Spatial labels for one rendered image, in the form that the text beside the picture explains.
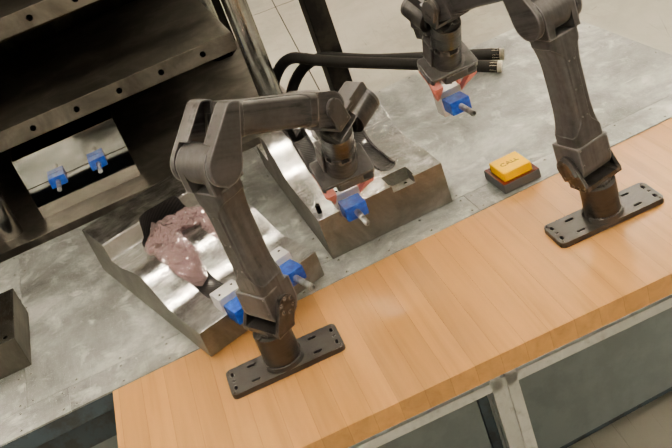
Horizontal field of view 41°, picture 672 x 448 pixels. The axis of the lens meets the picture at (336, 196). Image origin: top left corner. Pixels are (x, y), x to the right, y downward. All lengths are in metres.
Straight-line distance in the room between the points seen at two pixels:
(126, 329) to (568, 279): 0.83
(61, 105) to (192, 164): 1.07
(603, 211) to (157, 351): 0.82
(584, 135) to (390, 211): 0.41
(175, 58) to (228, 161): 1.07
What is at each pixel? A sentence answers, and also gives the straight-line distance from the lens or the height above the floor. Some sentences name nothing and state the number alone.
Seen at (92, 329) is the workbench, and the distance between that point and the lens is 1.84.
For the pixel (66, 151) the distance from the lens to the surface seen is 2.37.
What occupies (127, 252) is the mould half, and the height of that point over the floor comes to 0.87.
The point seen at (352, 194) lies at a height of 0.90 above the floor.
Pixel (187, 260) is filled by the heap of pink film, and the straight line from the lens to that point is 1.70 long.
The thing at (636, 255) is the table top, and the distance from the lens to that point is 1.51.
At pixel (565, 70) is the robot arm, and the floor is 1.09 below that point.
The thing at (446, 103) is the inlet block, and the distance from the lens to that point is 1.80.
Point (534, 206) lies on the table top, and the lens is 1.68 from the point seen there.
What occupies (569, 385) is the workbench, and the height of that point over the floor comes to 0.23.
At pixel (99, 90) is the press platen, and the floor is 1.04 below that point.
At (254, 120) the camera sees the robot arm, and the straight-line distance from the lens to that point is 1.35.
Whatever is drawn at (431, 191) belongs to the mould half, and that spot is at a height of 0.84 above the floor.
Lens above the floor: 1.71
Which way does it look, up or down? 29 degrees down
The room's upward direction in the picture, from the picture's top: 20 degrees counter-clockwise
